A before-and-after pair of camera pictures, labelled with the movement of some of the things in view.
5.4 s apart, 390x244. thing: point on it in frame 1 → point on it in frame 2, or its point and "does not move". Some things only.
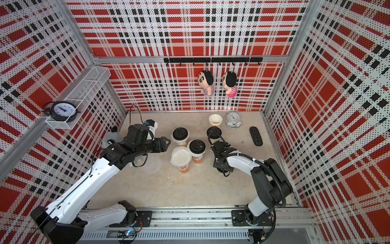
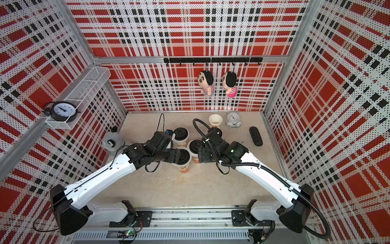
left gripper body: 155,146 → 167,155
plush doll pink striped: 229,81 does not move
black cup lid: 180,133 does not move
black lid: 197,146 does not move
